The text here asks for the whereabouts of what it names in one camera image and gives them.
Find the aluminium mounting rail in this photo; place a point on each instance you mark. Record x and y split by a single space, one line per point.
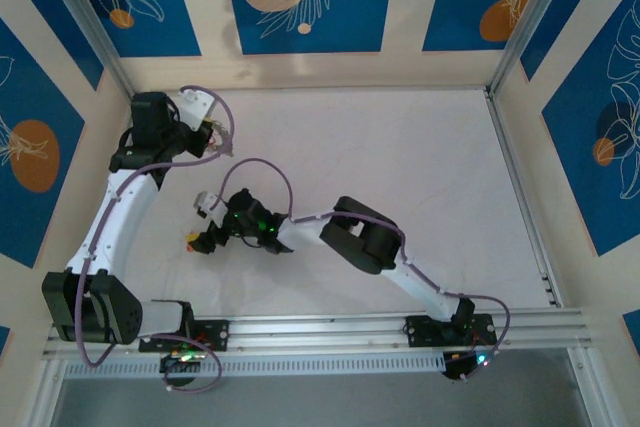
320 329

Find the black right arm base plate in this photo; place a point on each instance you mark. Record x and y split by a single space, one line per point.
420 329

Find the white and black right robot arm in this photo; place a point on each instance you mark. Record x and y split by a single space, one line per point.
305 234

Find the aluminium table side rail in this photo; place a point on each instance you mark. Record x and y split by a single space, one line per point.
105 192
515 172

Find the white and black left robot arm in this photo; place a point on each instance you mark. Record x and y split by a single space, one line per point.
125 212

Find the aluminium lower frame bar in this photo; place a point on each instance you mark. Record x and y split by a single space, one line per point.
45 407
585 387

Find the orange key tag with key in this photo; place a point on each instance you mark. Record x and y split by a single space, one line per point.
190 248

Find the aluminium frame post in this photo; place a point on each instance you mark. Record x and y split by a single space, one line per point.
534 22
92 22

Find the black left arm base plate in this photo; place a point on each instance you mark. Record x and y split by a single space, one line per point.
217 334

